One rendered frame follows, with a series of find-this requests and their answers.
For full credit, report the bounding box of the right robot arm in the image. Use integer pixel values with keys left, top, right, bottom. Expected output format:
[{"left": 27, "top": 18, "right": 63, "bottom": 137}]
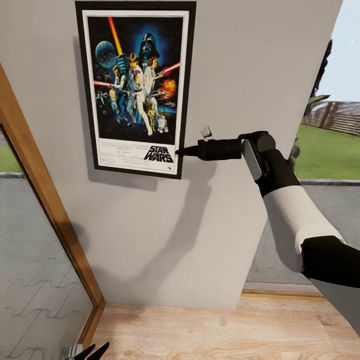
[{"left": 176, "top": 125, "right": 360, "bottom": 333}]

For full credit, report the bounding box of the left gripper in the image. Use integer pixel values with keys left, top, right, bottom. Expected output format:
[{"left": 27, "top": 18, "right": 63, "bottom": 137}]
[{"left": 74, "top": 342, "right": 110, "bottom": 360}]

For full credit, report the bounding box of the poster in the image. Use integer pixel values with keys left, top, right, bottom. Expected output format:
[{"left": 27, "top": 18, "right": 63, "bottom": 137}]
[{"left": 75, "top": 0, "right": 197, "bottom": 180}]

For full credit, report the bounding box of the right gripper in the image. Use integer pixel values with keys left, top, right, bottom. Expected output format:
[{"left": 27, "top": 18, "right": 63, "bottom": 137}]
[{"left": 176, "top": 139, "right": 227, "bottom": 161}]

